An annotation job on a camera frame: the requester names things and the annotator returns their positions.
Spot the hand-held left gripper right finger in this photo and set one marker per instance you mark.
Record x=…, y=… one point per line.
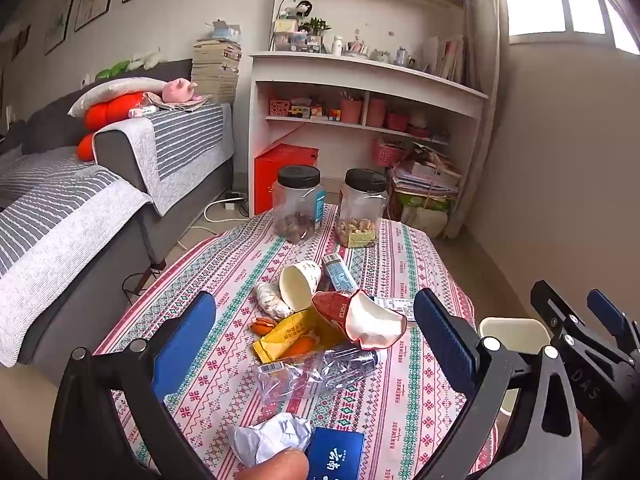
x=445, y=340

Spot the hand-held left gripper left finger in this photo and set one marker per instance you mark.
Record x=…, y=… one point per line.
x=185, y=340

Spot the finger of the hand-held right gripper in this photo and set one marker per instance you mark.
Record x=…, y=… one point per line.
x=550, y=305
x=607, y=312

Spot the white plastic trash bin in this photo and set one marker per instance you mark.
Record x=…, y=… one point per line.
x=510, y=330

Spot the orange sausage stick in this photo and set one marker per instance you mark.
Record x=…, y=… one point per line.
x=304, y=345
x=261, y=326

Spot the crushed red white paper bowl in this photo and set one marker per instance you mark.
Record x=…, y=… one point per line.
x=370, y=320

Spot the white printed snack wrapper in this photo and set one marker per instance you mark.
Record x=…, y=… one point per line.
x=270, y=300

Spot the yellow snack wrapper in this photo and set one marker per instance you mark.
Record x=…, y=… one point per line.
x=285, y=332

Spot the white paper cup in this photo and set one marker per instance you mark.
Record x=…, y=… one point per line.
x=295, y=285

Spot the light blue snack packet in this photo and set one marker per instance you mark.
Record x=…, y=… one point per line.
x=340, y=275

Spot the crushed clear plastic bottle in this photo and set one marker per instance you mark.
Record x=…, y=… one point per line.
x=325, y=370

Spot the white paper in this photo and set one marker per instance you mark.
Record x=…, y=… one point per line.
x=270, y=435

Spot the dark blue box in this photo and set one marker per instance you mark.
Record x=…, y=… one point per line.
x=335, y=455

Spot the person's left hand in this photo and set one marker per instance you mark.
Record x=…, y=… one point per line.
x=275, y=465

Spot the patterned red green tablecloth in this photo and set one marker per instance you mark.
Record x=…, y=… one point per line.
x=225, y=270

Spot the white plastic bag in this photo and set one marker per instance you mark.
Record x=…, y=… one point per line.
x=425, y=222

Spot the green tissue pack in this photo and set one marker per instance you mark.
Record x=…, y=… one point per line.
x=422, y=201

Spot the clear jar of peanuts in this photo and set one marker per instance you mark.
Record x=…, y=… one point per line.
x=360, y=210

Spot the grey striped seat blanket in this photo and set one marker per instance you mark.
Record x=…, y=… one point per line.
x=60, y=240

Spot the stack of papers and folders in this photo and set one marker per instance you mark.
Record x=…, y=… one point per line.
x=425, y=175

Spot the clear jar of dark nuts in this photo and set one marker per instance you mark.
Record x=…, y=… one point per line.
x=295, y=210

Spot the red cardboard box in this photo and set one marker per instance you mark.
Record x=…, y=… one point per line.
x=265, y=185

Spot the large pink basket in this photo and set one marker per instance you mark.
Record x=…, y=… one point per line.
x=387, y=154

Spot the grey sofa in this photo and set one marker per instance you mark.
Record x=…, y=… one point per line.
x=120, y=155

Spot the grey striped armrest blanket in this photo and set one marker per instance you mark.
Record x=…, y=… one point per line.
x=190, y=135

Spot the white pink soft toy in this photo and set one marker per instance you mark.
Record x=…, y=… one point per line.
x=417, y=120

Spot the small pink basket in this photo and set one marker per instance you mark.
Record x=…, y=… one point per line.
x=397, y=122

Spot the small pink white packet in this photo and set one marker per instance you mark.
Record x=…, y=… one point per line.
x=141, y=111

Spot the pink pen cup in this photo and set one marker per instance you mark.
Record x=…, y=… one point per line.
x=351, y=111
x=377, y=112

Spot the orange plush cushion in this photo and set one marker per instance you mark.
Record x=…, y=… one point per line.
x=105, y=112

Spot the pink plush pig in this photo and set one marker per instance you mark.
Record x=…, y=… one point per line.
x=175, y=91

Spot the pink lattice box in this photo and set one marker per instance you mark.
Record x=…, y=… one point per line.
x=280, y=108

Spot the colourful puzzle cube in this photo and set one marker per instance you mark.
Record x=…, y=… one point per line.
x=335, y=114

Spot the beige curtain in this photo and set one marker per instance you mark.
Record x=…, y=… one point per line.
x=482, y=60

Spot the yellow toy car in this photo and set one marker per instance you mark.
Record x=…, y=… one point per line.
x=301, y=112

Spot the white pillow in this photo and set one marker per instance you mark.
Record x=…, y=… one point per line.
x=115, y=90

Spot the leaning thin books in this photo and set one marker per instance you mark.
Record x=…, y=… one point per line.
x=450, y=60

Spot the stack of magazines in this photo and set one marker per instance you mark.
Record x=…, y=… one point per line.
x=215, y=70

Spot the green plush toy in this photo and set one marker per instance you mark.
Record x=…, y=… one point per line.
x=112, y=69

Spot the white plush toy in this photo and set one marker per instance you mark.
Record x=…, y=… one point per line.
x=145, y=60

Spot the white bookshelf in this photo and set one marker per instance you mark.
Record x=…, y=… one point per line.
x=350, y=72

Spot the small metal kettle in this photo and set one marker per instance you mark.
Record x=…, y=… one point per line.
x=404, y=56

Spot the pot of pens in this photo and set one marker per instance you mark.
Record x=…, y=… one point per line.
x=356, y=50

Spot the light blue tissue box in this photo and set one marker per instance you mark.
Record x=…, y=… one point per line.
x=225, y=31

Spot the small white bottle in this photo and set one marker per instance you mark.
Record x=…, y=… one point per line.
x=337, y=46

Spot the clear storage boxes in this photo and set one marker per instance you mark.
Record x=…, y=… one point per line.
x=295, y=42

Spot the small green plant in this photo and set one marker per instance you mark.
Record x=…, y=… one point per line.
x=318, y=26

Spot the black haired doll figure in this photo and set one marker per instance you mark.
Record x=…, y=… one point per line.
x=303, y=9

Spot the small dark wall picture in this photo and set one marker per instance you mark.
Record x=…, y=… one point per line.
x=20, y=44

